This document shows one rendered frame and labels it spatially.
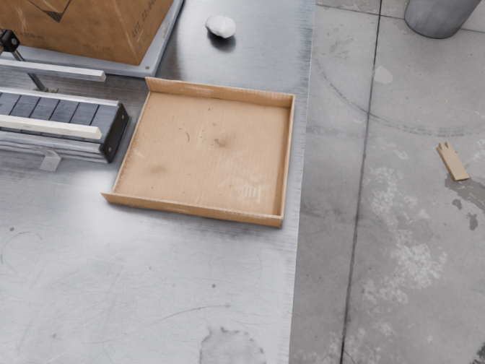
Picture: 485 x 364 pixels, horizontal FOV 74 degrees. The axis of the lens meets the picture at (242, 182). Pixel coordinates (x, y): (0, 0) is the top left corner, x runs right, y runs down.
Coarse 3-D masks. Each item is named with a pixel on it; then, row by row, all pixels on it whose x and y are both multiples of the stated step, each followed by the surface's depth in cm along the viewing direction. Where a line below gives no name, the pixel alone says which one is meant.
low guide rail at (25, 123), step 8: (0, 120) 54; (8, 120) 54; (16, 120) 54; (24, 120) 54; (32, 120) 54; (40, 120) 54; (16, 128) 55; (24, 128) 55; (32, 128) 54; (40, 128) 54; (48, 128) 54; (56, 128) 53; (64, 128) 53; (72, 128) 53; (80, 128) 53; (88, 128) 53; (96, 128) 53; (80, 136) 55; (88, 136) 54; (96, 136) 54
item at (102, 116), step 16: (0, 96) 61; (16, 96) 61; (32, 96) 61; (0, 112) 59; (16, 112) 59; (32, 112) 59; (48, 112) 59; (64, 112) 59; (80, 112) 59; (96, 112) 59; (112, 112) 59; (0, 128) 57
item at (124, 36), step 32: (0, 0) 61; (32, 0) 60; (64, 0) 58; (96, 0) 56; (128, 0) 60; (160, 0) 72; (32, 32) 67; (64, 32) 65; (96, 32) 63; (128, 32) 62
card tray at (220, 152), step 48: (192, 96) 67; (240, 96) 65; (288, 96) 63; (144, 144) 61; (192, 144) 61; (240, 144) 61; (288, 144) 57; (144, 192) 57; (192, 192) 57; (240, 192) 57
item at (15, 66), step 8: (0, 64) 53; (8, 64) 53; (16, 64) 53; (24, 64) 53; (32, 64) 53; (40, 64) 53; (48, 64) 53; (24, 72) 54; (32, 72) 54; (40, 72) 54; (48, 72) 53; (56, 72) 53; (64, 72) 53; (72, 72) 53; (80, 72) 52; (88, 72) 52; (96, 72) 52; (96, 80) 53; (104, 80) 53
